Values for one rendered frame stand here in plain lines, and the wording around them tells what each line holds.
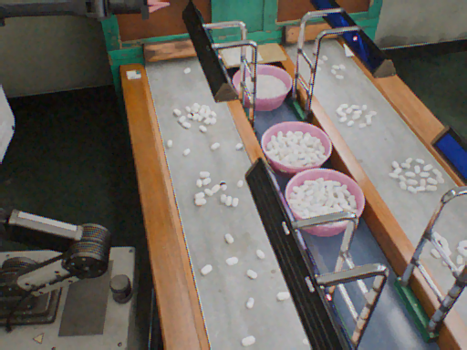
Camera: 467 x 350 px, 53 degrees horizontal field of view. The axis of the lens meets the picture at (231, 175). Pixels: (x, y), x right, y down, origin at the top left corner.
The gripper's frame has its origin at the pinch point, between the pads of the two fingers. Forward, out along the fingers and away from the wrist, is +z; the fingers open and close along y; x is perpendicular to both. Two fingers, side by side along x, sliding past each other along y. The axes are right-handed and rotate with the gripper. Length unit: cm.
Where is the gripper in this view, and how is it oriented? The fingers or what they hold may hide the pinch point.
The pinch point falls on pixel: (167, 4)
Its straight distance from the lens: 179.3
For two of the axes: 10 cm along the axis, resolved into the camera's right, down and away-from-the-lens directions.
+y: 0.3, 9.0, 4.3
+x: 1.0, 4.3, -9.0
